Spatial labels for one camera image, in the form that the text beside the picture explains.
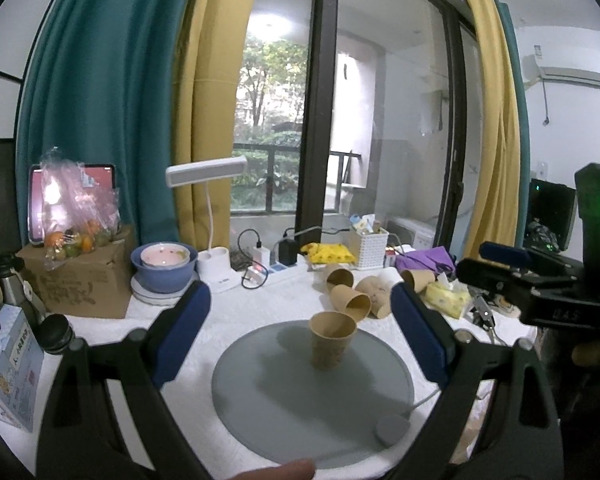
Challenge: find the steel thermos flask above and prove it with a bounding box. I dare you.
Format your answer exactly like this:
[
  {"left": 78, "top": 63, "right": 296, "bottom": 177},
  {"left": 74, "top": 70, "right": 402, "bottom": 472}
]
[{"left": 0, "top": 253, "right": 47, "bottom": 327}]

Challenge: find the plastic bag of fruit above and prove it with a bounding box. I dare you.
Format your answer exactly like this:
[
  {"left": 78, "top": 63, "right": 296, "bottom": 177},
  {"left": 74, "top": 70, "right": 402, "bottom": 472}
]
[{"left": 40, "top": 147, "right": 123, "bottom": 262}]

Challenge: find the pale printed paper cup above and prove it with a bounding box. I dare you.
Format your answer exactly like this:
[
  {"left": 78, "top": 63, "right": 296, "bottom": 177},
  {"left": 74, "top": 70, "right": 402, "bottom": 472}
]
[{"left": 355, "top": 275, "right": 396, "bottom": 319}]

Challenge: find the blue bowl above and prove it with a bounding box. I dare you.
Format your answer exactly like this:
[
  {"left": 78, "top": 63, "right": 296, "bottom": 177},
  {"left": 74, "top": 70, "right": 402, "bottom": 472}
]
[{"left": 131, "top": 244, "right": 199, "bottom": 294}]

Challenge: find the pink bowl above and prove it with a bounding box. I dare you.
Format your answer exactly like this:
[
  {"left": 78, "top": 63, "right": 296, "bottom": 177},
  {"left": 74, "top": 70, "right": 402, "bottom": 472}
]
[{"left": 141, "top": 242, "right": 191, "bottom": 267}]

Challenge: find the white air conditioner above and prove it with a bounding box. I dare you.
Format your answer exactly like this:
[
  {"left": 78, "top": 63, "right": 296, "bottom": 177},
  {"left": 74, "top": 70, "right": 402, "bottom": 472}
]
[{"left": 532, "top": 47, "right": 600, "bottom": 92}]

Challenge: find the yellow spotted cloth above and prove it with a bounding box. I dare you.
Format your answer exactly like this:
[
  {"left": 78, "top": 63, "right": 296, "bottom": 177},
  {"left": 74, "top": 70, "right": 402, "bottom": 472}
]
[{"left": 300, "top": 242, "right": 356, "bottom": 266}]

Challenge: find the teal curtain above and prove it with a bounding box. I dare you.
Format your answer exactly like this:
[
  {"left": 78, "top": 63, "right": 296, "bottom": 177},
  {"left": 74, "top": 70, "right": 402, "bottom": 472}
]
[
  {"left": 487, "top": 0, "right": 532, "bottom": 257},
  {"left": 15, "top": 0, "right": 207, "bottom": 252}
]

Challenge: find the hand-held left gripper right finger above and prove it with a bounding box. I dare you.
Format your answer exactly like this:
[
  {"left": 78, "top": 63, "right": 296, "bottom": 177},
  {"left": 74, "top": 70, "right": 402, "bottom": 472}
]
[{"left": 390, "top": 282, "right": 565, "bottom": 480}]

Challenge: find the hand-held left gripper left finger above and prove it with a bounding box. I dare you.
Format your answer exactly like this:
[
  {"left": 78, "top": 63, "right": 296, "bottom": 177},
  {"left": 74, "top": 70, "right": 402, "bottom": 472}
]
[{"left": 36, "top": 280, "right": 212, "bottom": 480}]

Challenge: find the white appliance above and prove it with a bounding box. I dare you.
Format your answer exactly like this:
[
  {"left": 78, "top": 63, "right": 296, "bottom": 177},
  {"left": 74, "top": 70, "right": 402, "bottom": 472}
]
[{"left": 386, "top": 216, "right": 437, "bottom": 251}]

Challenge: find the white power strip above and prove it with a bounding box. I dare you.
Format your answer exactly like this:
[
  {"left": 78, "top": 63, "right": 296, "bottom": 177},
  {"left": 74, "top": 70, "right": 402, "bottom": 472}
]
[{"left": 242, "top": 260, "right": 312, "bottom": 287}]

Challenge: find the purple cloth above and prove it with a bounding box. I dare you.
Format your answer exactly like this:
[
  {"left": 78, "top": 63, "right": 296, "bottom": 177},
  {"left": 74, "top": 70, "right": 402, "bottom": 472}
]
[{"left": 395, "top": 246, "right": 456, "bottom": 274}]

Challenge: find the black round bottle cap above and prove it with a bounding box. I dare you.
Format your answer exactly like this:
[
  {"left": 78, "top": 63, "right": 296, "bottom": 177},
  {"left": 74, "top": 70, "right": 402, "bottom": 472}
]
[{"left": 39, "top": 313, "right": 76, "bottom": 356}]

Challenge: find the black computer monitor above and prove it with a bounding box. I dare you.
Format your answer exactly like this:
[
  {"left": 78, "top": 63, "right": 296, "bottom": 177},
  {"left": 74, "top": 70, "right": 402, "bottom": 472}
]
[{"left": 527, "top": 178, "right": 579, "bottom": 254}]

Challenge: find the white desk lamp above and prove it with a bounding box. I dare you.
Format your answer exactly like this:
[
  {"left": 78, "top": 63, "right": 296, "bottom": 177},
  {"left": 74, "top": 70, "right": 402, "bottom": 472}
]
[{"left": 165, "top": 156, "right": 249, "bottom": 294}]

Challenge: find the tablet with red screen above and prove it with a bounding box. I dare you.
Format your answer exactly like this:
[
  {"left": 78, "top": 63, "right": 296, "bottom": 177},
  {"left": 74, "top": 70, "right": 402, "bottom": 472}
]
[{"left": 28, "top": 163, "right": 117, "bottom": 247}]

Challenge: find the person's left hand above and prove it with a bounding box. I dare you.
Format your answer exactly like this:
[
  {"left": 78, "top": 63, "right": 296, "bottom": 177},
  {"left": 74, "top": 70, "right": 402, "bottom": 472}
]
[{"left": 228, "top": 458, "right": 317, "bottom": 480}]

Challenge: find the yellow curtain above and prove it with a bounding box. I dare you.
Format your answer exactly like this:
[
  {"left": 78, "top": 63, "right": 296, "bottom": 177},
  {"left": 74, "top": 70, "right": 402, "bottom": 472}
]
[
  {"left": 452, "top": 0, "right": 524, "bottom": 262},
  {"left": 172, "top": 0, "right": 264, "bottom": 257}
]

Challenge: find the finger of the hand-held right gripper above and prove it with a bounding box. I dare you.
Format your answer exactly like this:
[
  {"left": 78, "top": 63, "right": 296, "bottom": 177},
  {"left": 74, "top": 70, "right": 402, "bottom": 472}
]
[
  {"left": 479, "top": 241, "right": 585, "bottom": 281},
  {"left": 455, "top": 258, "right": 537, "bottom": 312}
]

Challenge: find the person's right hand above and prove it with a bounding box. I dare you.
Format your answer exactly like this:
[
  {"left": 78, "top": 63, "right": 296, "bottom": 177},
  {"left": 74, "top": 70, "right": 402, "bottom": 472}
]
[{"left": 571, "top": 332, "right": 600, "bottom": 367}]

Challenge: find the stack of white plates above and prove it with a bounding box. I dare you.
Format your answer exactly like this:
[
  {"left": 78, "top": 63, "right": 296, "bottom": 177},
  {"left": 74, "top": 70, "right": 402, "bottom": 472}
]
[{"left": 131, "top": 272, "right": 202, "bottom": 306}]

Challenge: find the yellow tissue packet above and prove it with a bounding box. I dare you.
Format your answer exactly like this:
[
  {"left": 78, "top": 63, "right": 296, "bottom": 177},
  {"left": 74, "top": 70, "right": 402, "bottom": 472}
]
[{"left": 424, "top": 280, "right": 473, "bottom": 318}]

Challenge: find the white woven basket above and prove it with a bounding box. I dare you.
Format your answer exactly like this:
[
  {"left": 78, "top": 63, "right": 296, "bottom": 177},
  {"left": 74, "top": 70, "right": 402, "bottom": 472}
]
[{"left": 350, "top": 227, "right": 390, "bottom": 270}]

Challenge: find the grey round mat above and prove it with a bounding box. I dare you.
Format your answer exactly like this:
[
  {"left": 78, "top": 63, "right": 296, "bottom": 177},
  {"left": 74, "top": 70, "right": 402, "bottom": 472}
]
[{"left": 211, "top": 319, "right": 415, "bottom": 468}]

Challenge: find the black charger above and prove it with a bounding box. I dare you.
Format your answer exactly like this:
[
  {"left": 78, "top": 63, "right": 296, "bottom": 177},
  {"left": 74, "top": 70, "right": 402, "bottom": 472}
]
[{"left": 277, "top": 239, "right": 299, "bottom": 266}]

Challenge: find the blue tissue box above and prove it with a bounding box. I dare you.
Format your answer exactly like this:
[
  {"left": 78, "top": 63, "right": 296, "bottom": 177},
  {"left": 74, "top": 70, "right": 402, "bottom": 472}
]
[{"left": 0, "top": 304, "right": 46, "bottom": 433}]

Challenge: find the brown paper cup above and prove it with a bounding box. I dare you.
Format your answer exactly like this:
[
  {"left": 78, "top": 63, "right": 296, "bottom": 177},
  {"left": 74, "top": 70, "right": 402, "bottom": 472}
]
[
  {"left": 309, "top": 311, "right": 357, "bottom": 371},
  {"left": 400, "top": 269, "right": 437, "bottom": 293},
  {"left": 326, "top": 268, "right": 355, "bottom": 292},
  {"left": 329, "top": 285, "right": 372, "bottom": 322}
]

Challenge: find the cardboard box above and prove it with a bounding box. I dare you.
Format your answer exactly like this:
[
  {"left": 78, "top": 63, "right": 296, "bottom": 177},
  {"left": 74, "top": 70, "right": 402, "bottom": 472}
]
[{"left": 17, "top": 225, "right": 137, "bottom": 320}]

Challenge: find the black window frame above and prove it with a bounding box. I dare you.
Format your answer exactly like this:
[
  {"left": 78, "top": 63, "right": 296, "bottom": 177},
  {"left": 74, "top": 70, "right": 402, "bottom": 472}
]
[{"left": 229, "top": 0, "right": 482, "bottom": 261}]

